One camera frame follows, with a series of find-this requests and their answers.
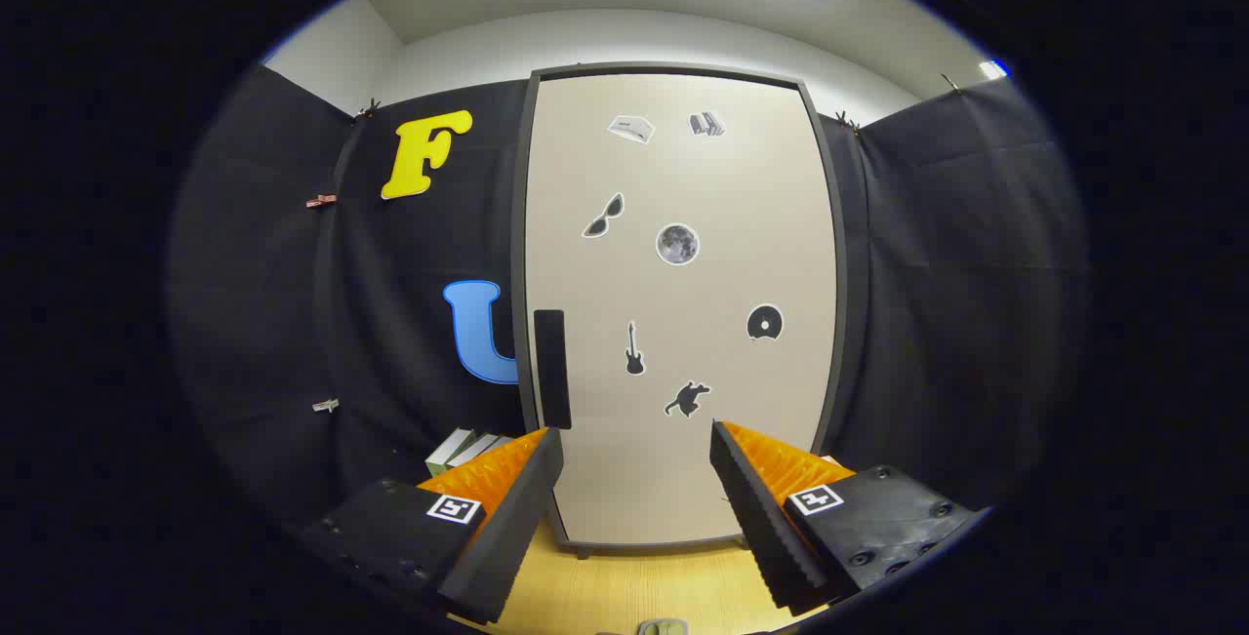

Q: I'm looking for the black door handle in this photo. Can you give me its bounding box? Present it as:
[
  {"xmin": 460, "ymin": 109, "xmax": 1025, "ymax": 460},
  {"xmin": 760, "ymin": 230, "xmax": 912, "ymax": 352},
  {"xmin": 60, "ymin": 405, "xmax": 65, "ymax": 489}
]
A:
[{"xmin": 534, "ymin": 309, "xmax": 573, "ymax": 430}]

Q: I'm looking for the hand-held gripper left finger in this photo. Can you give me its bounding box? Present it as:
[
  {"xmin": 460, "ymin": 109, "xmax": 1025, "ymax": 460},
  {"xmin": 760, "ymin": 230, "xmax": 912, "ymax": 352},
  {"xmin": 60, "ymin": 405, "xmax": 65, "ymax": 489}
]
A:
[{"xmin": 298, "ymin": 427, "xmax": 565, "ymax": 626}]

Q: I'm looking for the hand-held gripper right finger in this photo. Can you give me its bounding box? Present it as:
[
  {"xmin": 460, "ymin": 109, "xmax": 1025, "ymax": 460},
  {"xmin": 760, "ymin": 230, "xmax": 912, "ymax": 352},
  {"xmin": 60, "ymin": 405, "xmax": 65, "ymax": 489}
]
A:
[{"xmin": 709, "ymin": 419, "xmax": 987, "ymax": 616}]

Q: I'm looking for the grey cabinet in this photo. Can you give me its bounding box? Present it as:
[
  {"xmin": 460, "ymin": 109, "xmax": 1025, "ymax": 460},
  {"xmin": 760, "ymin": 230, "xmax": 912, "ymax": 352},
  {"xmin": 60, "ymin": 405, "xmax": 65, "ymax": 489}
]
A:
[{"xmin": 509, "ymin": 61, "xmax": 869, "ymax": 558}]

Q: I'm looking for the black backdrop cloth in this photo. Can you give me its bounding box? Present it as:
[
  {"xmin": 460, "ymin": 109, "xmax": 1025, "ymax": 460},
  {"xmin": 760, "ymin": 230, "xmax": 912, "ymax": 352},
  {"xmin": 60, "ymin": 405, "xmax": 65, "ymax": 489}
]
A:
[{"xmin": 166, "ymin": 64, "xmax": 1089, "ymax": 529}]

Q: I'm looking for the green book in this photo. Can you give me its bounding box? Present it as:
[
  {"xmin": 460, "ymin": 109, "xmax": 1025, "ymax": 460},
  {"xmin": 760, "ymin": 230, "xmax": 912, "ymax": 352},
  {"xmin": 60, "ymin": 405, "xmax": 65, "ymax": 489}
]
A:
[{"xmin": 425, "ymin": 428, "xmax": 476, "ymax": 478}]

